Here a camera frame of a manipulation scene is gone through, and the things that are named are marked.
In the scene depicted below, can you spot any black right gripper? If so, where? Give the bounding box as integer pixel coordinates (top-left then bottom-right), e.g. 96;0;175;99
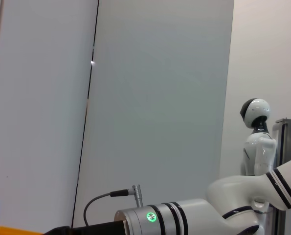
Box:
41;219;127;235

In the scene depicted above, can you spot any yellow plastic bin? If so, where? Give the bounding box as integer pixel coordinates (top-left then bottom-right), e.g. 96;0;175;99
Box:
0;226;46;235

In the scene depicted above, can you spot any white black humanoid robot body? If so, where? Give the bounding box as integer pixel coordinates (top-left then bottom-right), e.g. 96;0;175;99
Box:
239;98;277;177

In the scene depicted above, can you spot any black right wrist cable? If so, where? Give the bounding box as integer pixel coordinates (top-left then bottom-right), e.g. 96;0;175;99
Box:
83;184;144;227

